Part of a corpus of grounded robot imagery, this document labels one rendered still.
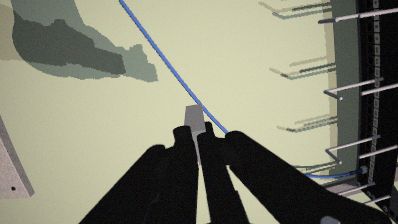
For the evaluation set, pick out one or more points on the grey rack with patch panel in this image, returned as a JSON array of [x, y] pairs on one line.
[[378, 111]]

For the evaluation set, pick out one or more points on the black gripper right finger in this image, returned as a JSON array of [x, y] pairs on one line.
[[289, 196]]

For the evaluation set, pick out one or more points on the blue cable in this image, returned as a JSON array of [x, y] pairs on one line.
[[194, 97]]

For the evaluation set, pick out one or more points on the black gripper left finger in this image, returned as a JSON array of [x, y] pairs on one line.
[[129, 200]]

